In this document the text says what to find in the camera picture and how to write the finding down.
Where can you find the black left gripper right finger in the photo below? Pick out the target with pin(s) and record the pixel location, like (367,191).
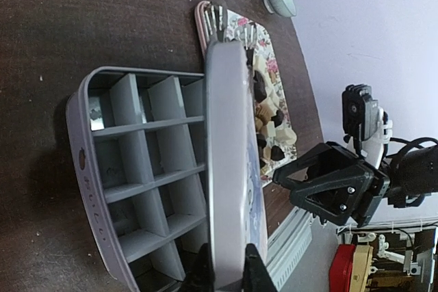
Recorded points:
(256,277)

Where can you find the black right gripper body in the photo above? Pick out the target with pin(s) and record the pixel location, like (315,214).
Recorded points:
(372,197)

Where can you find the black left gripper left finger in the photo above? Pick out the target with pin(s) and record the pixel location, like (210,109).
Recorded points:
(201,276)

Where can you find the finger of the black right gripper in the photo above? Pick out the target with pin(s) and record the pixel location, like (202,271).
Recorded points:
(336,196)
(324,163)

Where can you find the pink bunny tin lid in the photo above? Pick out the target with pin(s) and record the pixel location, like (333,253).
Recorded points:
(237,215)

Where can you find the pink tin box with dividers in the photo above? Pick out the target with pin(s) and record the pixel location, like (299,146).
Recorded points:
(137,147)

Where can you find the metal tongs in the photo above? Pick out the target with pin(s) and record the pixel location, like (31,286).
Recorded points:
(218,26)

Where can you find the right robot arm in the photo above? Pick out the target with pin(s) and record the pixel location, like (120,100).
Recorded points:
(412,172)

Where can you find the floral pink tray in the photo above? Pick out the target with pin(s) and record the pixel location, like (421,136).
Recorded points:
(276,137)

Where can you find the red box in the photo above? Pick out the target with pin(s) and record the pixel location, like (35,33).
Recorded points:
(340,272)

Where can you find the pale blue ceramic bowl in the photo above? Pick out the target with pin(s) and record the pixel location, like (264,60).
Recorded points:
(284,8)

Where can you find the front aluminium rail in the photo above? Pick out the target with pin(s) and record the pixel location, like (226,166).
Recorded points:
(287,244)

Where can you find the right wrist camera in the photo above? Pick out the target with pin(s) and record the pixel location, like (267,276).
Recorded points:
(361,115)

